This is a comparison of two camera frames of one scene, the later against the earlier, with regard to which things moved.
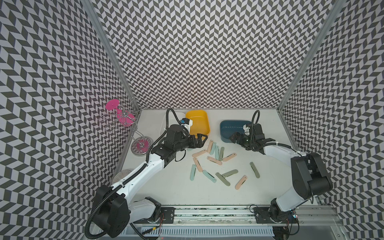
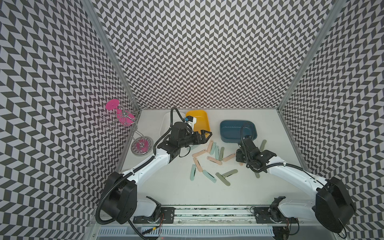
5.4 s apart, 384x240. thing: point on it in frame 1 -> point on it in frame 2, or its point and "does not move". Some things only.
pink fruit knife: (225, 159) does not move
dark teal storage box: (228, 127) does not move
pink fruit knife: (214, 160) does not move
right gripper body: (245, 140) -> (242, 157)
